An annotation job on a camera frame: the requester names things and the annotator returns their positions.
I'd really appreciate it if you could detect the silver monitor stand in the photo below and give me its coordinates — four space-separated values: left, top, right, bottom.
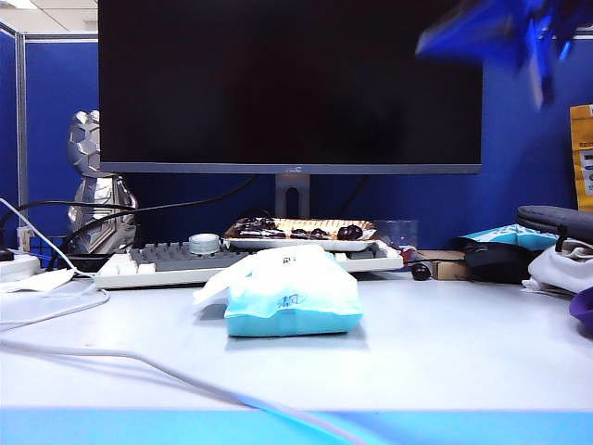
274 173 310 220

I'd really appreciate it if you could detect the silver armoured figurine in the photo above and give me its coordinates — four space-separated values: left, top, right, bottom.
67 109 139 255

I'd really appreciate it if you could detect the black computer monitor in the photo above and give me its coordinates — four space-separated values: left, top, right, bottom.
97 0 484 176

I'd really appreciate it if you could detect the black monitor cable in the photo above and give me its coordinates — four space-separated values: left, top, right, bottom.
339 174 370 219

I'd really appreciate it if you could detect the dark grey zip case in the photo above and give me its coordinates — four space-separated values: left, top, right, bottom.
516 205 593 244

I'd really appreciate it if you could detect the multicolour puzzle cube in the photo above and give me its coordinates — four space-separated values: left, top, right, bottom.
17 225 51 269

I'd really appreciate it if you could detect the white cloth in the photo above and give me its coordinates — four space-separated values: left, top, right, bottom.
522 239 593 297

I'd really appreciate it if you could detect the white power strip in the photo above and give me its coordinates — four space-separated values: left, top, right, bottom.
0 253 42 283

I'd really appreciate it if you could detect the black pouch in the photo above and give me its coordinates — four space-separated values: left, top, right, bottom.
456 236 538 285

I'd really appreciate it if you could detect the thin white cable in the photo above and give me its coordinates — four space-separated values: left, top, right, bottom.
0 197 111 331

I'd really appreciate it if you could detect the white snack tray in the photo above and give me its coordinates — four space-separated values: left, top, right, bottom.
221 216 379 253

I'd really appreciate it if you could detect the yellow package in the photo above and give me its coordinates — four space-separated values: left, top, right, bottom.
569 103 593 212

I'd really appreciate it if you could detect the purple object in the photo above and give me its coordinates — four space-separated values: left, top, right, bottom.
568 286 593 328

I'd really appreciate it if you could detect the thick white cable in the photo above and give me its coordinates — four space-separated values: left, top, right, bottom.
0 340 368 445

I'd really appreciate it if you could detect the white paper sheet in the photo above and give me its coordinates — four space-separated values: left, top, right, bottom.
0 268 76 294

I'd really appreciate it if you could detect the small round white container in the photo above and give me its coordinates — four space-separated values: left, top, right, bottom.
188 233 220 258

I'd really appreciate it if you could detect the sky blue wet wipes packet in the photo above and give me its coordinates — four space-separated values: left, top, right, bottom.
193 244 364 338

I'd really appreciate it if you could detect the clear plastic cup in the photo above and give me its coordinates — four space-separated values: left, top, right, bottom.
373 219 419 252

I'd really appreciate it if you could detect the long black cable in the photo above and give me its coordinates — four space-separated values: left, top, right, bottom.
58 174 259 255

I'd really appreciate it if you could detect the teal and white packet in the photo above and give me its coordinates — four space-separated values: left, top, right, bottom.
462 222 560 251

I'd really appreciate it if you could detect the dark chocolate piece cluster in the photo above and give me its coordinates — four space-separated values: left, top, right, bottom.
233 217 288 239

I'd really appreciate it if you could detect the brown cardboard box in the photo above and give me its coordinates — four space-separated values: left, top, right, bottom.
416 249 470 281

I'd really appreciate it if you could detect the white and grey keyboard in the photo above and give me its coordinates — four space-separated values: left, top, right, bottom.
94 239 405 290

